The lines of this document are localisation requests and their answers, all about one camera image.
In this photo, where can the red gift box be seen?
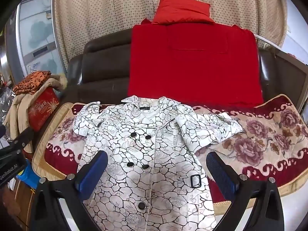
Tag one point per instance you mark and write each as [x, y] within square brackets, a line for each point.
[42, 108]

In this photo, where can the white black-patterned coat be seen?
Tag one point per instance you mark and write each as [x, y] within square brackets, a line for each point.
[153, 179]

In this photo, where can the floral red beige blanket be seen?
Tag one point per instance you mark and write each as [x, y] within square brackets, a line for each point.
[273, 144]

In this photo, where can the dark brown leather sofa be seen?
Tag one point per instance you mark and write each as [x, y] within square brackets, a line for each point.
[101, 73]

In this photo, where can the blue stool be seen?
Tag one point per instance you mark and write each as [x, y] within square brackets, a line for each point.
[28, 176]

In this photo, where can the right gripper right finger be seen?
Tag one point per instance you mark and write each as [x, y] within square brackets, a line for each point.
[267, 212]

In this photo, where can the red pillow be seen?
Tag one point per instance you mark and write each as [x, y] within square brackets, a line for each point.
[182, 11]

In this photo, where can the beige coat on box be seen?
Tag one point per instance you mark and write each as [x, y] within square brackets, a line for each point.
[17, 119]

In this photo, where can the red quilt on sofa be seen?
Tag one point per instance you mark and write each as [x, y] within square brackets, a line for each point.
[195, 63]

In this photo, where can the beige dotted curtain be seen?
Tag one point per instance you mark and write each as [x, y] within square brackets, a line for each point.
[79, 21]

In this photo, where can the orange black patterned cloth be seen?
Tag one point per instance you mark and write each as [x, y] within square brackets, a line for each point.
[32, 83]

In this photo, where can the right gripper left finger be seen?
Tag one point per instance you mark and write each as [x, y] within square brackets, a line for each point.
[47, 212]

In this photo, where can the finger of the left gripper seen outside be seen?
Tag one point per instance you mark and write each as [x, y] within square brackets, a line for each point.
[23, 139]

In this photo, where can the silver refrigerator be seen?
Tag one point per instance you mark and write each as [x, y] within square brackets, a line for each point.
[31, 41]

